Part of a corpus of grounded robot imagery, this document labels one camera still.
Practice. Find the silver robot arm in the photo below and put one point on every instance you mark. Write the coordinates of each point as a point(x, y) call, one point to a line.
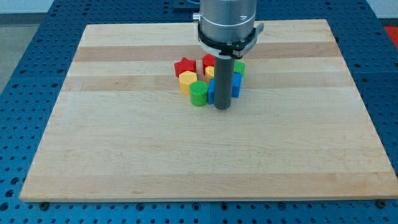
point(227, 20)

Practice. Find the wooden board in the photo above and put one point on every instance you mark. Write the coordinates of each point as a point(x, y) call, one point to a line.
point(121, 130)

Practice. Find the green cylinder block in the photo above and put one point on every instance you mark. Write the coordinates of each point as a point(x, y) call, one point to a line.
point(199, 93)

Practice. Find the blue block left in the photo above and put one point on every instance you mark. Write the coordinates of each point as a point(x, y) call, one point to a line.
point(211, 92)

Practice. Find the blue block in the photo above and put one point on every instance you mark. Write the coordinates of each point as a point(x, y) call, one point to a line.
point(211, 92)
point(237, 81)

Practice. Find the yellow hexagon block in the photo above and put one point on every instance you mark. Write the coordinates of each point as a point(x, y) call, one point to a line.
point(185, 80)

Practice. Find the blue block right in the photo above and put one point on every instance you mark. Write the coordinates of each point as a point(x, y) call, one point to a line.
point(237, 81)

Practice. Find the red star block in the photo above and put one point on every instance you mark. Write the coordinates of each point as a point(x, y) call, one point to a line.
point(184, 65)

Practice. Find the green block behind rod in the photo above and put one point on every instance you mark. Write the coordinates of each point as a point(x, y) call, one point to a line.
point(239, 67)

